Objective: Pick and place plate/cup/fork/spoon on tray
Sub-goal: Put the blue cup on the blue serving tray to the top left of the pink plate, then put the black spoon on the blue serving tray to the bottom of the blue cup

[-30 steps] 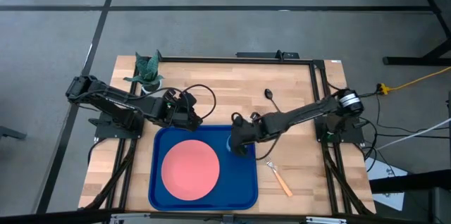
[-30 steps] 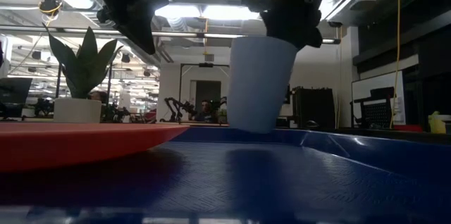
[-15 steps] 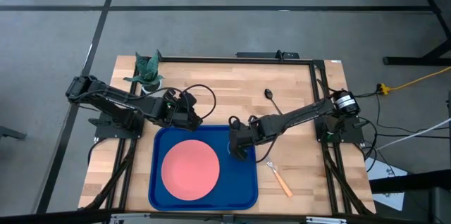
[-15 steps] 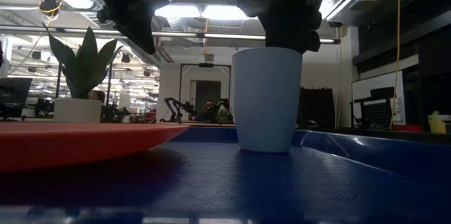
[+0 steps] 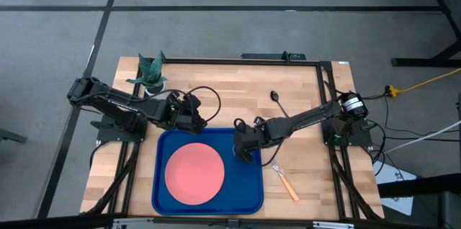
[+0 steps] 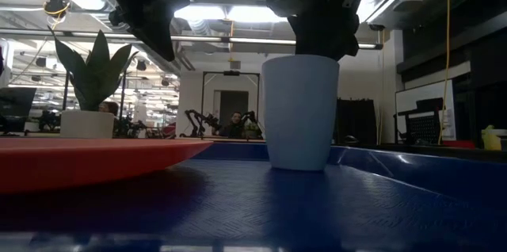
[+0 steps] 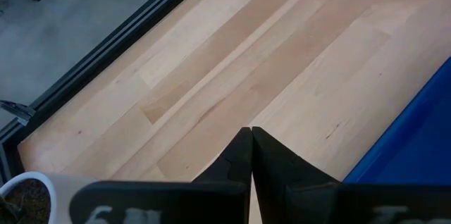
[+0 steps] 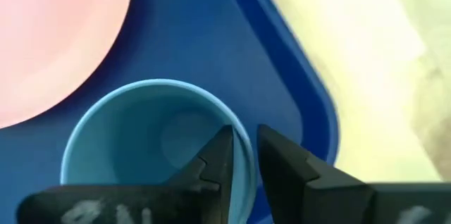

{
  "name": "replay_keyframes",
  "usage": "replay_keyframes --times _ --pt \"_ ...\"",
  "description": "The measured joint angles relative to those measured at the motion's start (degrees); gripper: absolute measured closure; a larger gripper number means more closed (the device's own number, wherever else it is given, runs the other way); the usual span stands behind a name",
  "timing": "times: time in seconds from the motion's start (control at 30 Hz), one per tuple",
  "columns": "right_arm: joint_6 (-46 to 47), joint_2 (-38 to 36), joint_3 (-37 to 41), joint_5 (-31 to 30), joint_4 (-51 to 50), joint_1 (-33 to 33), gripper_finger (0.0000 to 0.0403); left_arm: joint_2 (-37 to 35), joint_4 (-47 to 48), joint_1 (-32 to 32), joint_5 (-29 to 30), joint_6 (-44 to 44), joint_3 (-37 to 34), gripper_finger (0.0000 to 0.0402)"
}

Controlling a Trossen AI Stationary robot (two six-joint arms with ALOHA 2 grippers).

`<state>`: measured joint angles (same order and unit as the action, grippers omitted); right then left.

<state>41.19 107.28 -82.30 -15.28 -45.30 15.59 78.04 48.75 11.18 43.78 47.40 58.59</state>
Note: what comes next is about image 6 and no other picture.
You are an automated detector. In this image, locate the person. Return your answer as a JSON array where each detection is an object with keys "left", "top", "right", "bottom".
[
  {"left": 219, "top": 111, "right": 254, "bottom": 139},
  {"left": 98, "top": 101, "right": 120, "bottom": 117}
]

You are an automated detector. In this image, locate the black background rig frame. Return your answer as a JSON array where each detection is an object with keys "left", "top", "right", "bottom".
[{"left": 200, "top": 70, "right": 261, "bottom": 138}]

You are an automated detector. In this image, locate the black perforated chair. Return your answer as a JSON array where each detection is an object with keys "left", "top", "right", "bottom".
[{"left": 393, "top": 97, "right": 444, "bottom": 145}]

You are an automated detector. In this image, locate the yellow bottle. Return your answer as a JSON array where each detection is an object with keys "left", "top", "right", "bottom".
[{"left": 481, "top": 124, "right": 503, "bottom": 151}]

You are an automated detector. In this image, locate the pink round plate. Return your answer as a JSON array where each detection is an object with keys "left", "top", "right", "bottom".
[{"left": 0, "top": 137, "right": 215, "bottom": 196}]

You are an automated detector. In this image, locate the blue plastic tray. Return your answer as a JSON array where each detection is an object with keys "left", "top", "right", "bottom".
[{"left": 0, "top": 142, "right": 507, "bottom": 252}]

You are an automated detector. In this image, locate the green snake plant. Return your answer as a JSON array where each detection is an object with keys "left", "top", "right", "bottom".
[{"left": 47, "top": 28, "right": 139, "bottom": 113}]

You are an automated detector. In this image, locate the light blue cup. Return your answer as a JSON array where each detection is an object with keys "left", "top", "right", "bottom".
[{"left": 261, "top": 54, "right": 341, "bottom": 172}]

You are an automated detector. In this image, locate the red flat object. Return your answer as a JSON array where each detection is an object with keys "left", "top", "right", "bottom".
[{"left": 443, "top": 139, "right": 476, "bottom": 149}]

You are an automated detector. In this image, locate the black monitor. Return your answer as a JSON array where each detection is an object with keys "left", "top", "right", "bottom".
[{"left": 0, "top": 87, "right": 37, "bottom": 134}]

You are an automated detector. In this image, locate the black aluminium rig frame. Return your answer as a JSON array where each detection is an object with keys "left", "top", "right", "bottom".
[{"left": 0, "top": 28, "right": 383, "bottom": 51}]

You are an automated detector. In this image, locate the white plant pot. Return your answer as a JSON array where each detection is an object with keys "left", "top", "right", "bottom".
[{"left": 59, "top": 109, "right": 116, "bottom": 139}]

